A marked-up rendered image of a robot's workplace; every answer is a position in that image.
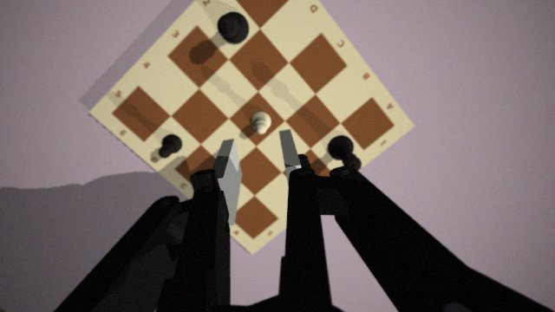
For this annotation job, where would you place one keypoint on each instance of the white pawn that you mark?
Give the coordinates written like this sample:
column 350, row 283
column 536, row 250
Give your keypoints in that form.
column 261, row 122

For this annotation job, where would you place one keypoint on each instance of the chessboard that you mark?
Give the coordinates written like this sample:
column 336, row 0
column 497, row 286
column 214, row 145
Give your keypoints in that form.
column 295, row 64

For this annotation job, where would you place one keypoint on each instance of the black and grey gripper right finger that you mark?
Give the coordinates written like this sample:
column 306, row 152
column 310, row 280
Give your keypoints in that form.
column 415, row 270

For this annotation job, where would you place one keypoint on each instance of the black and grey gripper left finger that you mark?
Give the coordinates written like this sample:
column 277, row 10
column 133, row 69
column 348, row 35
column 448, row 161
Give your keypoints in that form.
column 131, row 277

